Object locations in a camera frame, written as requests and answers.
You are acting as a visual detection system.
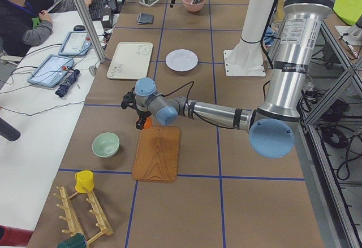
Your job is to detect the grey folded cloth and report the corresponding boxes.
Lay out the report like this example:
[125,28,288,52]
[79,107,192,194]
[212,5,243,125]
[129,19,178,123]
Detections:
[137,13,154,25]

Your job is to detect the white camera pole base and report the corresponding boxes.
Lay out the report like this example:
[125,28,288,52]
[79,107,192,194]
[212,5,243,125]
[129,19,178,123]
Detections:
[224,0,274,77]

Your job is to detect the black computer mouse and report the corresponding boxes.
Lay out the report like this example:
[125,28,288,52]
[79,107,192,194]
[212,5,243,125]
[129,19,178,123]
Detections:
[73,25,85,31]

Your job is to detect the pink bowl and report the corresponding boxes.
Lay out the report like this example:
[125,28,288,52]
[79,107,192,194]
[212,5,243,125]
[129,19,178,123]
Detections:
[182,0,205,13]

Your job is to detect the orange fruit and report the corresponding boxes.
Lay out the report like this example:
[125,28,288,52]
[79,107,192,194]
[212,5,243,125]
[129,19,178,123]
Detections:
[144,118,152,129]

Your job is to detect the person in black hoodie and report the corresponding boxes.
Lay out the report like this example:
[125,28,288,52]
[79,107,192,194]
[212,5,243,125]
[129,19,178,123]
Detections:
[1,0,77,56]

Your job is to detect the white wire cup rack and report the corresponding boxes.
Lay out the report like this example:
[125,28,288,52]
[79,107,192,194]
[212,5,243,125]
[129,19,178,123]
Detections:
[139,0,160,7]

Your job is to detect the folded navy umbrella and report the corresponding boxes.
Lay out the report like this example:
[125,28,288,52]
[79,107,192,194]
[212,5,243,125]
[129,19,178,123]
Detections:
[55,69,80,98]

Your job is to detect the teach pendant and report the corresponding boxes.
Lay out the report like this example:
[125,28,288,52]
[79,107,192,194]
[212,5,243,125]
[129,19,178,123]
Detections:
[27,54,74,88]
[58,31,91,56]

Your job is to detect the dark green mug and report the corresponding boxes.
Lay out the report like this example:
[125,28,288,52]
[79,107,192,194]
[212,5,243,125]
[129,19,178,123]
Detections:
[57,233,87,248]

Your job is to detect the lower teach pendant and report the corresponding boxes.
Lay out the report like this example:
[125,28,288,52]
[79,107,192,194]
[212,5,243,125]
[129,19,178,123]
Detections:
[27,54,74,88]

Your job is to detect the yellow mug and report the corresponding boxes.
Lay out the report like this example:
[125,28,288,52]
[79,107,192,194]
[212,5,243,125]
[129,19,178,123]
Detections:
[75,170,94,193]

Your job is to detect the black keyboard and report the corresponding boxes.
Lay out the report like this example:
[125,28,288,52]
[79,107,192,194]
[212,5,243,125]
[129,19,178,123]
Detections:
[89,0,111,21]

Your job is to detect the white plate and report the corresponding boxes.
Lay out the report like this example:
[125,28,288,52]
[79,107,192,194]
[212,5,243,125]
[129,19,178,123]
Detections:
[165,49,199,72]

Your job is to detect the cream bear tray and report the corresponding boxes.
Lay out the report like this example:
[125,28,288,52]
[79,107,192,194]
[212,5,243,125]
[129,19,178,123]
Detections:
[107,42,153,80]

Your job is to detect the wooden mug rack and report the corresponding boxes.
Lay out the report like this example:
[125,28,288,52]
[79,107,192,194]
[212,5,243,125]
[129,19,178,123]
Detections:
[53,186,114,247]

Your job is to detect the wooden cutting board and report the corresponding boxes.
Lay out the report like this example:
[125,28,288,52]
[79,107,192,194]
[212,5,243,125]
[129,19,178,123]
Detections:
[132,126,181,183]

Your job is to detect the green bowl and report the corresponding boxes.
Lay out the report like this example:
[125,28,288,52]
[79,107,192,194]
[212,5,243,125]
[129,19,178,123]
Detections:
[92,132,120,158]

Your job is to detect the red cylinder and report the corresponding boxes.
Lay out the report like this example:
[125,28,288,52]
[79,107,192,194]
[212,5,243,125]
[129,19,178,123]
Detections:
[1,225,33,247]

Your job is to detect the upper teach pendant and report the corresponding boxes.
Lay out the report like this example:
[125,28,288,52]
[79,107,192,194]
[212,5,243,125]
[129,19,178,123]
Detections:
[58,31,91,56]

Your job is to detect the aluminium frame post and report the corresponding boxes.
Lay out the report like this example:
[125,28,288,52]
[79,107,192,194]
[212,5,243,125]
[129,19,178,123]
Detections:
[74,0,106,63]

